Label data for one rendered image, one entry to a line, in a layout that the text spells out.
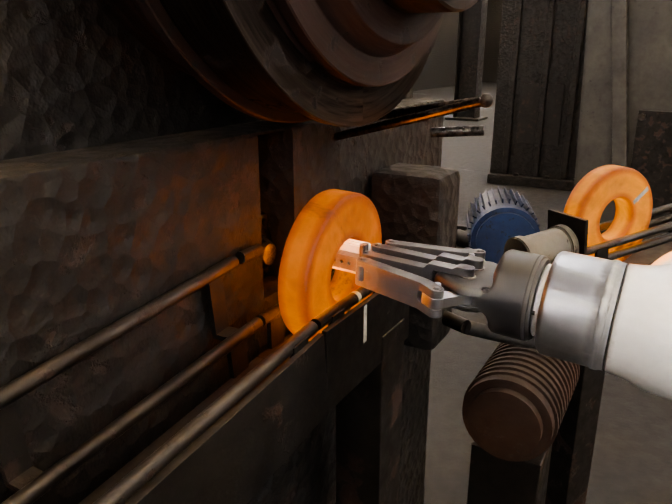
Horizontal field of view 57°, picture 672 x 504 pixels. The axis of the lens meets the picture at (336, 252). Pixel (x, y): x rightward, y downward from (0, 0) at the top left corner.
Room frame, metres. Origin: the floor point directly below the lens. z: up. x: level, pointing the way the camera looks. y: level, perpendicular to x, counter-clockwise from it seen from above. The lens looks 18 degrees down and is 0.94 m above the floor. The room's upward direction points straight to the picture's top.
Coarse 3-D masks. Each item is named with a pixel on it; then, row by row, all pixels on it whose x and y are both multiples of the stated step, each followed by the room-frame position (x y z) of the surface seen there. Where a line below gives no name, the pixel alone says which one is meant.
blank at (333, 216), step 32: (320, 192) 0.59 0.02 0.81; (352, 192) 0.59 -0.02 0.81; (320, 224) 0.54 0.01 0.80; (352, 224) 0.58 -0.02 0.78; (288, 256) 0.53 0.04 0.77; (320, 256) 0.53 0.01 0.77; (288, 288) 0.52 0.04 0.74; (320, 288) 0.53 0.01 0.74; (352, 288) 0.60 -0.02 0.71; (288, 320) 0.53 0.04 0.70
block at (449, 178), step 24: (384, 168) 0.80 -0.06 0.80; (408, 168) 0.80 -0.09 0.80; (432, 168) 0.80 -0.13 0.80; (384, 192) 0.78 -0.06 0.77; (408, 192) 0.76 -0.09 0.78; (432, 192) 0.74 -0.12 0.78; (456, 192) 0.79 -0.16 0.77; (384, 216) 0.78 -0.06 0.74; (408, 216) 0.76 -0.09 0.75; (432, 216) 0.74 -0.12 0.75; (456, 216) 0.79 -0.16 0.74; (384, 240) 0.78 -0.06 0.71; (408, 240) 0.76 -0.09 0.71; (432, 240) 0.74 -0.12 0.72; (408, 336) 0.76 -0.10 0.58; (432, 336) 0.74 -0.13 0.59
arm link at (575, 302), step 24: (552, 264) 0.47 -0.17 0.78; (576, 264) 0.46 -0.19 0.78; (600, 264) 0.46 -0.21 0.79; (624, 264) 0.46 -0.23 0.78; (552, 288) 0.45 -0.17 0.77; (576, 288) 0.44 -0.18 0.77; (600, 288) 0.44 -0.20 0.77; (552, 312) 0.44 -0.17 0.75; (576, 312) 0.43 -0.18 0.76; (600, 312) 0.43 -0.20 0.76; (552, 336) 0.44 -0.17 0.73; (576, 336) 0.43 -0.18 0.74; (600, 336) 0.42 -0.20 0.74; (576, 360) 0.44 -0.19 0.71; (600, 360) 0.43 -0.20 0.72
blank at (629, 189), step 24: (600, 168) 0.90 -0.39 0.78; (624, 168) 0.89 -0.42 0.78; (576, 192) 0.89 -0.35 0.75; (600, 192) 0.88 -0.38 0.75; (624, 192) 0.90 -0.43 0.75; (648, 192) 0.92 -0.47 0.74; (600, 216) 0.88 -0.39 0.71; (624, 216) 0.92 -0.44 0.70; (648, 216) 0.92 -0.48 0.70; (600, 240) 0.88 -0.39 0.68
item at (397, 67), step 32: (288, 0) 0.44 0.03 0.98; (320, 0) 0.47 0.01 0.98; (352, 0) 0.48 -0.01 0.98; (288, 32) 0.47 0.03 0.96; (320, 32) 0.48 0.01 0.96; (352, 32) 0.50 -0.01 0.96; (384, 32) 0.52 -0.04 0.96; (416, 32) 0.58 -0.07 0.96; (320, 64) 0.49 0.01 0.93; (352, 64) 0.52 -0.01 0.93; (384, 64) 0.57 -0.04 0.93
